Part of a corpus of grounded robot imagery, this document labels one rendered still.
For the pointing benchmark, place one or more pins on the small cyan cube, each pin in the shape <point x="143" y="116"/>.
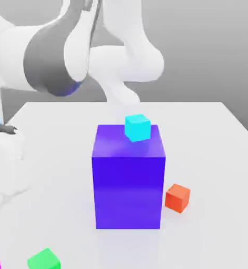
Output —
<point x="137" y="128"/>

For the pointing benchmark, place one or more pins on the large purple box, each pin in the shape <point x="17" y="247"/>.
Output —
<point x="128" y="189"/>

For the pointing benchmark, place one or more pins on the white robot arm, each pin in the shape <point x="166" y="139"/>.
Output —
<point x="119" y="63"/>

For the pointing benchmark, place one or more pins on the small orange cube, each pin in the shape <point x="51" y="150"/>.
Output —
<point x="176" y="198"/>

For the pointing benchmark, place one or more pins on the small green cube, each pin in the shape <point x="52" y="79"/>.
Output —
<point x="44" y="260"/>

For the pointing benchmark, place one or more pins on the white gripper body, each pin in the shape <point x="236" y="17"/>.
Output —
<point x="6" y="159"/>

